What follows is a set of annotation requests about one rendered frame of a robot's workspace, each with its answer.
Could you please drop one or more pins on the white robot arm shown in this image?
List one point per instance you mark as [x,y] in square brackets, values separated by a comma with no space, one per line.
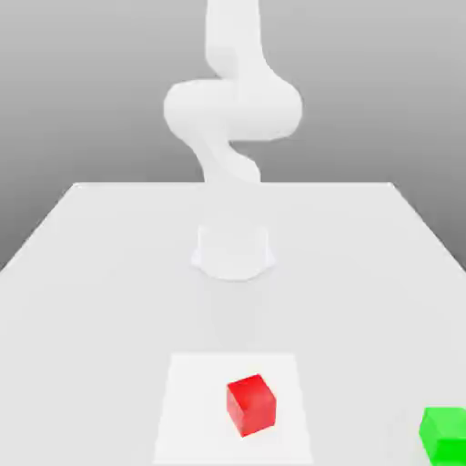
[233,109]

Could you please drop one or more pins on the small red cube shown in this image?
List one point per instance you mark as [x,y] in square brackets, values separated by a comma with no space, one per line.
[252,406]

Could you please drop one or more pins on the small green cube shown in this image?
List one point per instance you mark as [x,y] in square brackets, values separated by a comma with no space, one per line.
[446,435]

